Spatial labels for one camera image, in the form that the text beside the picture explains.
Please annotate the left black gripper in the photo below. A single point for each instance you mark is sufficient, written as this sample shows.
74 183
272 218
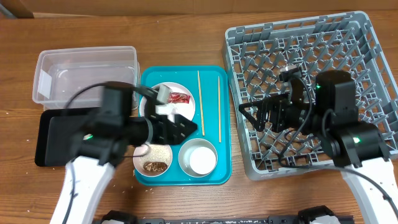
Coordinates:
164 136

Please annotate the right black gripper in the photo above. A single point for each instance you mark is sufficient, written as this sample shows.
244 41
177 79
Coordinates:
280 112

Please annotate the white rice grains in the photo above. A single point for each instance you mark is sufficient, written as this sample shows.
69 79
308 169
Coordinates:
158 153

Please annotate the small pink bowl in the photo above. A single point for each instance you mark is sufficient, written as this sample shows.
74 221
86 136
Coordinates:
140 152

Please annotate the red foil snack wrapper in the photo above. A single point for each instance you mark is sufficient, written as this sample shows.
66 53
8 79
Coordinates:
176 97

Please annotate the white plastic cup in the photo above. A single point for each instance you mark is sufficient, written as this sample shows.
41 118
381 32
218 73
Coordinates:
202 160

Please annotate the brown food scraps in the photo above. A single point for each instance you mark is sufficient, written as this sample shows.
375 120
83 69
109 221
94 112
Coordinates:
155 166

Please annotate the white paper napkin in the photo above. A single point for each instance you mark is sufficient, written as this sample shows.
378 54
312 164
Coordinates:
169 110

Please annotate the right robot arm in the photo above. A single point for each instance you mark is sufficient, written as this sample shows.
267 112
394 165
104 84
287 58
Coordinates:
356 147

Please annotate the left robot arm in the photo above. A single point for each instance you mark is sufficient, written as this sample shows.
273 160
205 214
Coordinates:
98 146

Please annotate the grey plastic dishwasher rack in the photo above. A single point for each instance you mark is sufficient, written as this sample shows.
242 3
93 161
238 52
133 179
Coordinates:
254 54

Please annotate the grey round bowl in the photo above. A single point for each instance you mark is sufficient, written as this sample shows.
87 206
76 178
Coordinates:
186 150

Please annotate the large white round plate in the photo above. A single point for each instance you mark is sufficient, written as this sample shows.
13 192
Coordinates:
185 109

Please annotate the teal plastic serving tray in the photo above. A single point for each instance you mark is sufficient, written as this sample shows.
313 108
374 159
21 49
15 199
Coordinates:
187 76

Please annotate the left wooden chopstick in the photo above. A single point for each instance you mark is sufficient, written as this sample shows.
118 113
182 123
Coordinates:
201 104

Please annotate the wooden chopstick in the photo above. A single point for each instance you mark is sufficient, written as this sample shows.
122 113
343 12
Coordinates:
219 110
201 104

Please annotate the right wooden chopstick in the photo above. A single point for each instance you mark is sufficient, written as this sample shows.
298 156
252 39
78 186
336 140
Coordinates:
219 110

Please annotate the black plastic tray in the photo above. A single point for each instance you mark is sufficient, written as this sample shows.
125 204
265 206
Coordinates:
55 130

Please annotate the clear plastic bin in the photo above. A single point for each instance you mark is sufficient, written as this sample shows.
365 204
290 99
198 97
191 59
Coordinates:
60 73

